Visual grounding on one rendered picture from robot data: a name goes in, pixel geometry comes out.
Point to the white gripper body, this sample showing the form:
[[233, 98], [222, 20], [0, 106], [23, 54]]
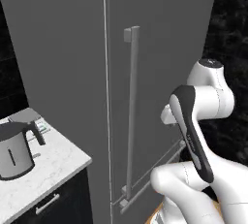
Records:
[[167, 116]]

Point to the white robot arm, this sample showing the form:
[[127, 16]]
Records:
[[206, 102]]

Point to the grey fridge drawer front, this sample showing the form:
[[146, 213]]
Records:
[[142, 210]]

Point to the grey fridge door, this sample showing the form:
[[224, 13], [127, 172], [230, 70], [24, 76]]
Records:
[[161, 14]]

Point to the grey fridge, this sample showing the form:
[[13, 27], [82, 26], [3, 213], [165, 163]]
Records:
[[61, 56]]

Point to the black drawer front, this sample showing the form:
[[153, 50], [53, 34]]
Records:
[[69, 207]]

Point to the grey small appliance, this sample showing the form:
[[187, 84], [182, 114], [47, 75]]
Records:
[[25, 115]]

